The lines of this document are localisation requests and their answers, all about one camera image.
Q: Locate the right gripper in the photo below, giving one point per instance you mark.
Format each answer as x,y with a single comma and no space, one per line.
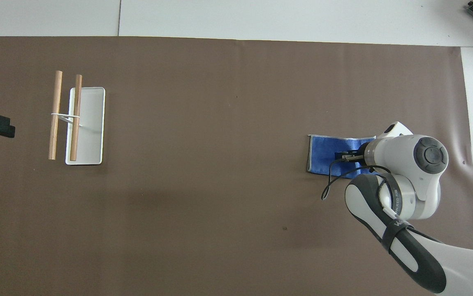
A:
361,154

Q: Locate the blue towel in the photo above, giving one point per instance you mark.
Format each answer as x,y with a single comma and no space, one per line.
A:
323,153

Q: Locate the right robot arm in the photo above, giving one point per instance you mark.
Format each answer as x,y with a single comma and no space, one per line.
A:
401,153

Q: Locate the wooden towel rack white base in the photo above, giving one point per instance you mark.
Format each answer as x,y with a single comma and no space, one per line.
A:
90,123

